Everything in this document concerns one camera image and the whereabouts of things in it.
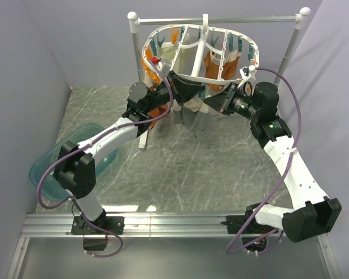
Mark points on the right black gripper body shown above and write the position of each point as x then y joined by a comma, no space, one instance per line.
235,101

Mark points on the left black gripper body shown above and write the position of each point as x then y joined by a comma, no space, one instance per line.
174,85

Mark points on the teal clip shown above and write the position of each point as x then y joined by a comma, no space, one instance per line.
201,95

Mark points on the grey underwear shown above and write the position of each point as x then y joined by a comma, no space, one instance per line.
194,115

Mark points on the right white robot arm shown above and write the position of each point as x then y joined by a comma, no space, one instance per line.
313,212

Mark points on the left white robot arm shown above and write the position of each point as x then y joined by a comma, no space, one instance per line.
76,170

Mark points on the cream underwear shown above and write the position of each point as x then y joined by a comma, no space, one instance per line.
184,55

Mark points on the orange underwear on left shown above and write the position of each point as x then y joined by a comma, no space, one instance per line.
154,110

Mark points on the white oval clip hanger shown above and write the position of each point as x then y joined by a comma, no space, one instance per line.
226,51

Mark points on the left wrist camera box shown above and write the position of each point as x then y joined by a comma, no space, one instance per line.
162,64

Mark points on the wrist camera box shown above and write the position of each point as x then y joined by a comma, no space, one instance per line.
162,64
247,74

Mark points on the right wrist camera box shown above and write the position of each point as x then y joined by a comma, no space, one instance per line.
247,74

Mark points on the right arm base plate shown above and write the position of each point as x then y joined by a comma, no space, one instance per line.
234,223

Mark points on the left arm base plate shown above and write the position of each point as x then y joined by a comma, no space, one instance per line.
113,224

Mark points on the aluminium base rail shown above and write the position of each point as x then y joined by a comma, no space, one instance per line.
163,245

